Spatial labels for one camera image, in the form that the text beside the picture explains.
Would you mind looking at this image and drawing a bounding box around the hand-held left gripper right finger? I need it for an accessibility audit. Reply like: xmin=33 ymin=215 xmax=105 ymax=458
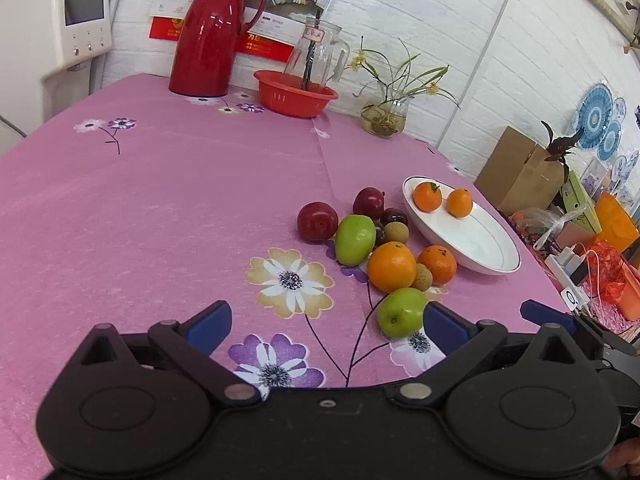
xmin=390 ymin=302 xmax=598 ymax=407

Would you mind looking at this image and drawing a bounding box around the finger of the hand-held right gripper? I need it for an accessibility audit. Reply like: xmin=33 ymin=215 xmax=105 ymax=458
xmin=520 ymin=299 xmax=636 ymax=361

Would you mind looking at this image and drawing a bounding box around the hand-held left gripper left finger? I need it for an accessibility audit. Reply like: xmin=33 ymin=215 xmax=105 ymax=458
xmin=65 ymin=300 xmax=263 ymax=408

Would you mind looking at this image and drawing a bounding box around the green apple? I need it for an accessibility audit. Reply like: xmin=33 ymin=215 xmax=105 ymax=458
xmin=376 ymin=287 xmax=429 ymax=339

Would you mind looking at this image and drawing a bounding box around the small tangerine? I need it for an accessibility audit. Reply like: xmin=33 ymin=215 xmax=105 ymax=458
xmin=417 ymin=245 xmax=458 ymax=286
xmin=446 ymin=188 xmax=474 ymax=218
xmin=413 ymin=181 xmax=443 ymax=213

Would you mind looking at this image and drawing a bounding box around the large orange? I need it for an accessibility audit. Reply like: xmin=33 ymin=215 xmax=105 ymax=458
xmin=367 ymin=241 xmax=418 ymax=294

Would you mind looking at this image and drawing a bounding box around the white plate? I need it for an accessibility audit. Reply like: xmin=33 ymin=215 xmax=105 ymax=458
xmin=402 ymin=175 xmax=522 ymax=276

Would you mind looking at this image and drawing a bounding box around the green mango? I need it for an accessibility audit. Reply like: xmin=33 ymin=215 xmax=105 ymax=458
xmin=334 ymin=214 xmax=377 ymax=267

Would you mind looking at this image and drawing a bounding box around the red apple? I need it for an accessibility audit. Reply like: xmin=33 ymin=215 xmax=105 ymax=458
xmin=352 ymin=187 xmax=386 ymax=220
xmin=297 ymin=202 xmax=339 ymax=244

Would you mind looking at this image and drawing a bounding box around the person's right hand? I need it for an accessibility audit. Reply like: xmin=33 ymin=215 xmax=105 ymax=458
xmin=602 ymin=437 xmax=640 ymax=480

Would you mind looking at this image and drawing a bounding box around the white power strip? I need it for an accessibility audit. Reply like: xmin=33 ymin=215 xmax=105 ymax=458
xmin=544 ymin=245 xmax=591 ymax=286

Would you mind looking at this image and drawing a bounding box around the red plastic bag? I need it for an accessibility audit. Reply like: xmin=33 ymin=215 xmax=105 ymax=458
xmin=582 ymin=241 xmax=640 ymax=321

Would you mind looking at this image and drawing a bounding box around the clear plastic bag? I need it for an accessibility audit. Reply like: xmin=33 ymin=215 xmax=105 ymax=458
xmin=510 ymin=207 xmax=596 ymax=251

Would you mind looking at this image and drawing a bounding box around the orange bag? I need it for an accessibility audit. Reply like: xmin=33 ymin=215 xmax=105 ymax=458
xmin=594 ymin=192 xmax=640 ymax=251

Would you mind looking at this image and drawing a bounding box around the green box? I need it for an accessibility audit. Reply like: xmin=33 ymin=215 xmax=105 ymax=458
xmin=560 ymin=170 xmax=603 ymax=233

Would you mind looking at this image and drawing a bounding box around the pink floral tablecloth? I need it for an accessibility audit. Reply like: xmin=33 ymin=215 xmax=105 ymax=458
xmin=0 ymin=72 xmax=576 ymax=480

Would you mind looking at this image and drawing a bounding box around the cardboard box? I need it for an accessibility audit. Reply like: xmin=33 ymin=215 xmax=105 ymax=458
xmin=474 ymin=126 xmax=568 ymax=217

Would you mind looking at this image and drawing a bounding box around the purple leaf plant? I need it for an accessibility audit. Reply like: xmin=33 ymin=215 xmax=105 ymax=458
xmin=540 ymin=121 xmax=583 ymax=183

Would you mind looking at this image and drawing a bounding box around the large blue patterned plate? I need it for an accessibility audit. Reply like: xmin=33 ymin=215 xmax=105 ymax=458
xmin=575 ymin=83 xmax=615 ymax=150

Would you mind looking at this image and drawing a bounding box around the glass vase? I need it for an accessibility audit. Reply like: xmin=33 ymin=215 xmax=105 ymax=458
xmin=360 ymin=89 xmax=411 ymax=138

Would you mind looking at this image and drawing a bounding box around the red plastic basin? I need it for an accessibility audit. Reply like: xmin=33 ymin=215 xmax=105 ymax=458
xmin=253 ymin=70 xmax=339 ymax=119

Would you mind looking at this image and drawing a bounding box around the orchid plant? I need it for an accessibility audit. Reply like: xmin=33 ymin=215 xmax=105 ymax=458
xmin=347 ymin=36 xmax=461 ymax=111

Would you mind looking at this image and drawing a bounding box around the black stirring stick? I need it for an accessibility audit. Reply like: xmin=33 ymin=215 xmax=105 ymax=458
xmin=301 ymin=7 xmax=321 ymax=92

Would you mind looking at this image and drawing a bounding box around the red thermos jug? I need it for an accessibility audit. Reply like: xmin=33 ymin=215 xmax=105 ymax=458
xmin=168 ymin=0 xmax=269 ymax=98

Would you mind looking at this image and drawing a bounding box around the glass pitcher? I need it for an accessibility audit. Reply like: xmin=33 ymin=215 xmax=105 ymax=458
xmin=283 ymin=16 xmax=351 ymax=93

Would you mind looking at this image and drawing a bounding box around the white machine with screen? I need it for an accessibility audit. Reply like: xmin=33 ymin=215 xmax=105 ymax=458
xmin=0 ymin=0 xmax=115 ymax=156

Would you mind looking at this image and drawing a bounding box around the wall calendar poster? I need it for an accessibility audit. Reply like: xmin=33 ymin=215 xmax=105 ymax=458
xmin=149 ymin=0 xmax=351 ymax=63

